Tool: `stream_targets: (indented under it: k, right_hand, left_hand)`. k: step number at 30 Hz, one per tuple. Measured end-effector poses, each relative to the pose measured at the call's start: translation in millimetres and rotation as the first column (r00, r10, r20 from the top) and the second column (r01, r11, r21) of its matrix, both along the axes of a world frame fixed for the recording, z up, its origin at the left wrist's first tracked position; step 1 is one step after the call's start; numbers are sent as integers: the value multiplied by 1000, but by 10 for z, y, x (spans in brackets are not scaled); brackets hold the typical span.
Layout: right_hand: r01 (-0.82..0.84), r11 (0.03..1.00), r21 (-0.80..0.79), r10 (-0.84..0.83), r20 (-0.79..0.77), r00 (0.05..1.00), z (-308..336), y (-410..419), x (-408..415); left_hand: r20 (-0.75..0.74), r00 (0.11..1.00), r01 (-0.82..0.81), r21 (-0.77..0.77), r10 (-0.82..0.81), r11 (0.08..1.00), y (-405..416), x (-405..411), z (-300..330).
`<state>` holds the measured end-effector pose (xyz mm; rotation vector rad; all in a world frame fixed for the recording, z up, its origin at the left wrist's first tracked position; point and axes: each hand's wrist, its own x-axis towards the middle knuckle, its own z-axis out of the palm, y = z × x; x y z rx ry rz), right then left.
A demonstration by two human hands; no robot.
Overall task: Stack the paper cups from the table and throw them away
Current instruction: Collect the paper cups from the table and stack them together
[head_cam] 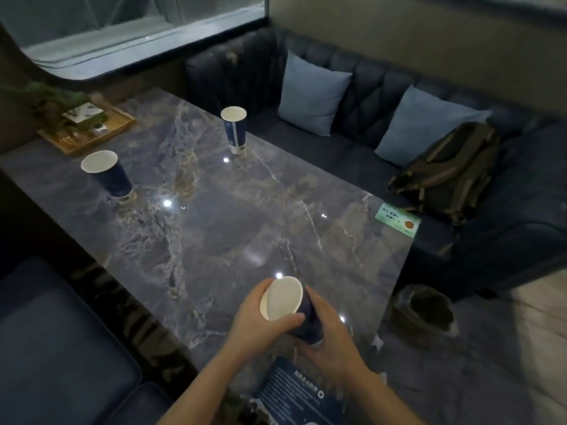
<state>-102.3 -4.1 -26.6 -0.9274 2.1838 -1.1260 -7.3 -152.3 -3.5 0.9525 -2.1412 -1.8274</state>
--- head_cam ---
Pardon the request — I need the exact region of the person's left hand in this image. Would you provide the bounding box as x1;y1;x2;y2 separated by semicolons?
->
223;279;306;364

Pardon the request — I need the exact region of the person's right hand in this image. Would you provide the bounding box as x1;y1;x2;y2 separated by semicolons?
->
294;285;369;386

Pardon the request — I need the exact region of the blue paper cup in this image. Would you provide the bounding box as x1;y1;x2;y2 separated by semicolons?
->
259;275;325;347
221;106;248;156
81;150;137;204

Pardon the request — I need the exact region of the person's left forearm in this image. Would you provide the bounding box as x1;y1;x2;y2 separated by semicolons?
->
156;349;250;425

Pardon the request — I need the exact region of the person's right forearm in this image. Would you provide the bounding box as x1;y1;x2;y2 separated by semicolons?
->
351;366;427;425

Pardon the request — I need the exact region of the dark blue menu card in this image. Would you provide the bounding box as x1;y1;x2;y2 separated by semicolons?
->
252;356;351;425

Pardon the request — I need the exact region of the dark round trash bin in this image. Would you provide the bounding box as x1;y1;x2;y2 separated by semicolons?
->
389;284;457;349

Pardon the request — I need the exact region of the green table sticker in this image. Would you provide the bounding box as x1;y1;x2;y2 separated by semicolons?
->
375;202;422;239

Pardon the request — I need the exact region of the blue seat cushion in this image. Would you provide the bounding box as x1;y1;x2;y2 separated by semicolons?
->
0;255;143;425
101;382;176;425

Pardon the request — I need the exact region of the olive green backpack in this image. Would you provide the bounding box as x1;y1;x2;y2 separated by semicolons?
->
386;121;501;227

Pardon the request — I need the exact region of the light blue pillow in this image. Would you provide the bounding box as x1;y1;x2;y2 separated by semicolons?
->
278;49;354;138
374;85;493;168

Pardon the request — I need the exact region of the dark blue tufted sofa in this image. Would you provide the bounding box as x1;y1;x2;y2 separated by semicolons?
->
183;25;567;302

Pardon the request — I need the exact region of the wooden tray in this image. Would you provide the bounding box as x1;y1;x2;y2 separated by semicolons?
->
37;102;137;156

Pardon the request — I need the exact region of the white and green card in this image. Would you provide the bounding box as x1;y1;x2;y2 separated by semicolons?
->
61;102;105;125

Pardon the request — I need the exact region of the green potted plant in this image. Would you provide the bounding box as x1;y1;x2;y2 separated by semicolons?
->
1;81;108;134

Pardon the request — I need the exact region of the glass window panel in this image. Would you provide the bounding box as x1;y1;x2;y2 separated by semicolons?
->
0;0;272;83

